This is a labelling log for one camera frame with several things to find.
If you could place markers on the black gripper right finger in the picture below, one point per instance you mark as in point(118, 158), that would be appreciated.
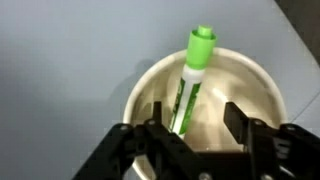
point(283, 150)

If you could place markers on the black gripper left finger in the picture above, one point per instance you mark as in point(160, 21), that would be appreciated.
point(146, 150)

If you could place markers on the white ceramic bowl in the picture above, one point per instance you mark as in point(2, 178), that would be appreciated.
point(233, 86)

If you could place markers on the green marker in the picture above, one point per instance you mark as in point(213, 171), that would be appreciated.
point(199, 50)

